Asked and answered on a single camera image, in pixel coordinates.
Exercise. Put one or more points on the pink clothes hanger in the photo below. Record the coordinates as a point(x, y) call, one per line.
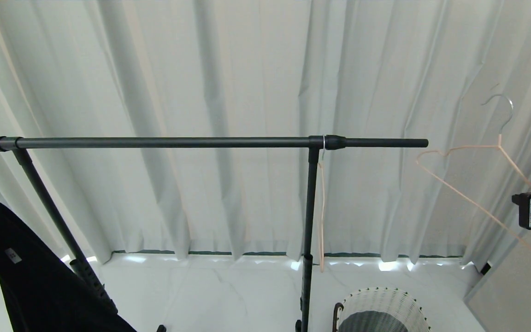
point(473, 201)
point(321, 207)

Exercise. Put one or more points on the black sleeveless shirt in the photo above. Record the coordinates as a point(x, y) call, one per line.
point(39, 286)

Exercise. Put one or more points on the white laundry basket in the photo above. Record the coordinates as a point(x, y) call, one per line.
point(380, 304)

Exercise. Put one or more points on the black clothes rack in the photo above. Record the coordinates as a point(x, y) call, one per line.
point(178, 142)

